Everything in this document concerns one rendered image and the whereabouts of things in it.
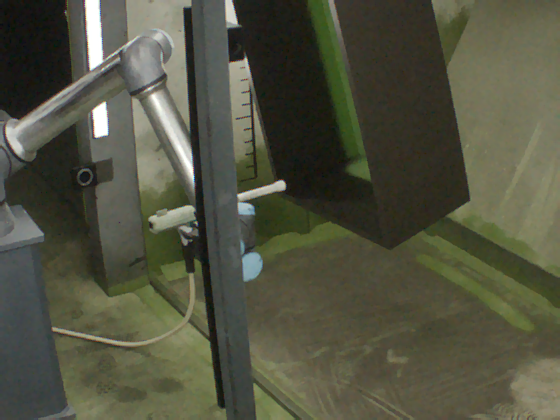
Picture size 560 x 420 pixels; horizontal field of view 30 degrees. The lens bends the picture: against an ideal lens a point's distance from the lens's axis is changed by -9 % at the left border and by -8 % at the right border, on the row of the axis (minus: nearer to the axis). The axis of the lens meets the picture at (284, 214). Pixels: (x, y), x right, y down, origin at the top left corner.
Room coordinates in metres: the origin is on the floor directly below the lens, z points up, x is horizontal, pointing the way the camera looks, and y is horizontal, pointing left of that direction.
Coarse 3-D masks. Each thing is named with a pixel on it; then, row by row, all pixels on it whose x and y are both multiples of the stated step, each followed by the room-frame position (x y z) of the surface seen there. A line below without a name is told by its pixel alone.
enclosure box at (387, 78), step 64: (256, 0) 3.48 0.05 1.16; (320, 0) 3.61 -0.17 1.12; (384, 0) 3.00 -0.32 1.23; (256, 64) 3.47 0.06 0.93; (320, 64) 3.61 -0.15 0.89; (384, 64) 3.00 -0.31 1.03; (320, 128) 3.60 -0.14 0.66; (384, 128) 2.99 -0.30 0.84; (448, 128) 3.13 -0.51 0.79; (320, 192) 3.46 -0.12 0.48; (384, 192) 2.99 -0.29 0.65; (448, 192) 3.13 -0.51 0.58
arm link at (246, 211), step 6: (240, 204) 2.95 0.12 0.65; (246, 204) 2.95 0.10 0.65; (240, 210) 2.89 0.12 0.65; (246, 210) 2.90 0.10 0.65; (252, 210) 2.91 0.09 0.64; (240, 216) 2.88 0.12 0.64; (246, 216) 2.90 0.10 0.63; (252, 216) 2.91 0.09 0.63; (246, 222) 2.87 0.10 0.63; (252, 222) 2.91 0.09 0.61; (252, 228) 2.89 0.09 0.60; (252, 234) 2.91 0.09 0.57; (252, 240) 2.91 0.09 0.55; (246, 246) 2.89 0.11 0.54; (252, 246) 2.91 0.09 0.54
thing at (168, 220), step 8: (272, 184) 3.36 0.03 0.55; (280, 184) 3.36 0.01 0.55; (248, 192) 3.31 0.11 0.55; (256, 192) 3.31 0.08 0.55; (264, 192) 3.33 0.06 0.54; (240, 200) 3.28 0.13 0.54; (184, 208) 3.19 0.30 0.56; (192, 208) 3.18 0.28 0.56; (152, 216) 3.14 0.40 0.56; (160, 216) 3.13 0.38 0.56; (168, 216) 3.13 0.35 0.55; (176, 216) 3.14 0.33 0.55; (184, 216) 3.16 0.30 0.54; (192, 216) 3.17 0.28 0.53; (152, 224) 3.11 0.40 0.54; (160, 224) 3.11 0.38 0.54; (168, 224) 3.13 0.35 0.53; (176, 224) 3.14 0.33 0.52; (184, 224) 3.16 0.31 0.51; (152, 232) 3.12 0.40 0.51; (160, 232) 3.11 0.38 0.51; (184, 248) 3.17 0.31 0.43; (192, 248) 3.18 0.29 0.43; (184, 256) 3.18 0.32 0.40; (192, 264) 3.17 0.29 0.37
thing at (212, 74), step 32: (192, 0) 1.88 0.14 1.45; (224, 0) 1.87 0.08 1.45; (192, 32) 1.89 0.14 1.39; (224, 32) 1.87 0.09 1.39; (224, 64) 1.87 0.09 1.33; (224, 96) 1.87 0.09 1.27; (224, 128) 1.86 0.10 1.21; (224, 160) 1.86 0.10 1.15; (224, 192) 1.86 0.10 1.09; (224, 224) 1.86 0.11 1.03; (224, 256) 1.86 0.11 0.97; (224, 288) 1.85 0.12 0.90; (224, 320) 1.85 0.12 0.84; (224, 352) 1.87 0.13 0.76; (224, 384) 1.88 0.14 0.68; (256, 416) 1.87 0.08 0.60
